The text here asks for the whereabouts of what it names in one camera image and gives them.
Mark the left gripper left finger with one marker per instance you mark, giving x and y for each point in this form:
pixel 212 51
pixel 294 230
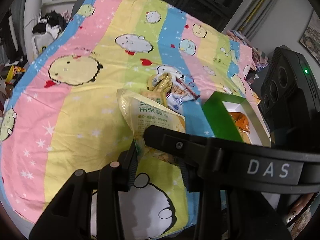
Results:
pixel 68 215

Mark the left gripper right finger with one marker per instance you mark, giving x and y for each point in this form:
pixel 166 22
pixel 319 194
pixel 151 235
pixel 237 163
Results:
pixel 227 205

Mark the orange snack bag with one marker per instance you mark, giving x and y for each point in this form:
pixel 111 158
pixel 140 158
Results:
pixel 241 121

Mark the white blue snack packet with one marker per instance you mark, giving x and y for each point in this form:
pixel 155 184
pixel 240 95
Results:
pixel 174 104

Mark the yellow-orange biscuit packet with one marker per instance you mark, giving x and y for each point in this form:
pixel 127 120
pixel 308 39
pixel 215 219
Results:
pixel 245 137

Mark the soda cracker sleeve packet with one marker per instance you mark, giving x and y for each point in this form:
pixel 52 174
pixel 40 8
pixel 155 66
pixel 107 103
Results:
pixel 158 97

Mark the green white cardboard box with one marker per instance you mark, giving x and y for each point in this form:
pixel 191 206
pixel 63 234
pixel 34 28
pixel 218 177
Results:
pixel 216 109

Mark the red white snack wrapper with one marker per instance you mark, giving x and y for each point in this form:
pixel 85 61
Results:
pixel 182 91

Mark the gold foil snack wrapper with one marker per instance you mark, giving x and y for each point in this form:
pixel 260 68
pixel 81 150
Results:
pixel 160 83

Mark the colourful cartoon striped bedsheet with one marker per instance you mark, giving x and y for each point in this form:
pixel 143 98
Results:
pixel 66 112

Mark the framed landscape painting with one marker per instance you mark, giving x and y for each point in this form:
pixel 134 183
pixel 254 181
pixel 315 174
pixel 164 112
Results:
pixel 311 37

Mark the black white clothes pile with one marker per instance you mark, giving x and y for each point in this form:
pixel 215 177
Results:
pixel 46 31

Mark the black camera sensor box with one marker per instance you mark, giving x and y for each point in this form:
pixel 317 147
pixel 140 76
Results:
pixel 289 93

